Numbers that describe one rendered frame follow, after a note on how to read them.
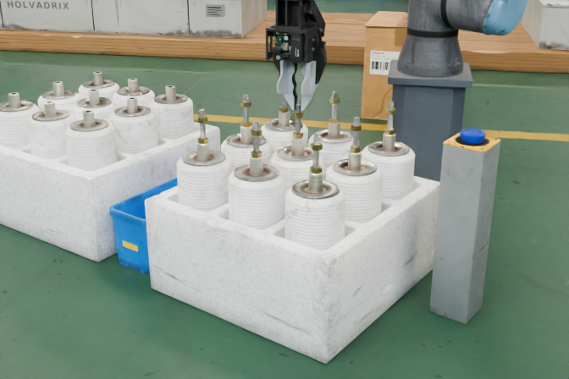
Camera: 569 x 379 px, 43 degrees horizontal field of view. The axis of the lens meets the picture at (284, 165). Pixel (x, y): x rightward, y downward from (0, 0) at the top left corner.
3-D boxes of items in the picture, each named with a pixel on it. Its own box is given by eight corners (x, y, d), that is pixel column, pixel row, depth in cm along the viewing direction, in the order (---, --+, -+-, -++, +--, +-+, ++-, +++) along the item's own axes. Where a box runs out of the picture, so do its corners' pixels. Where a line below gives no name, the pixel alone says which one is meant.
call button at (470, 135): (465, 138, 119) (466, 126, 119) (488, 142, 117) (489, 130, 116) (455, 144, 116) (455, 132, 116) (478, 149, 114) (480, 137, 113)
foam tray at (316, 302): (276, 216, 164) (276, 141, 157) (435, 266, 142) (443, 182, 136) (150, 288, 134) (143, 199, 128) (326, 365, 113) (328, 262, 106)
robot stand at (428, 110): (384, 172, 190) (391, 59, 179) (457, 177, 187) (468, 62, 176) (381, 200, 173) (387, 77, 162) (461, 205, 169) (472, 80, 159)
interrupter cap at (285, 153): (301, 145, 134) (301, 142, 134) (328, 156, 129) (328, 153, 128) (267, 154, 130) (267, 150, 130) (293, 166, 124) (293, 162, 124)
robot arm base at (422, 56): (398, 61, 177) (400, 20, 174) (461, 63, 175) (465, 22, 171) (395, 75, 163) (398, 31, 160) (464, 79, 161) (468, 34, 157)
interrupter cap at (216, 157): (232, 163, 126) (232, 159, 125) (192, 171, 122) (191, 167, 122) (214, 150, 132) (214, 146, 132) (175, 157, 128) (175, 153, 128)
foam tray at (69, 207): (109, 166, 194) (103, 101, 188) (223, 198, 173) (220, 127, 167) (-21, 216, 164) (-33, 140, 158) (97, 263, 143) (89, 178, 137)
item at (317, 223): (350, 300, 117) (355, 198, 111) (294, 310, 115) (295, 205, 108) (331, 272, 126) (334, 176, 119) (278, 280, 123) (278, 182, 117)
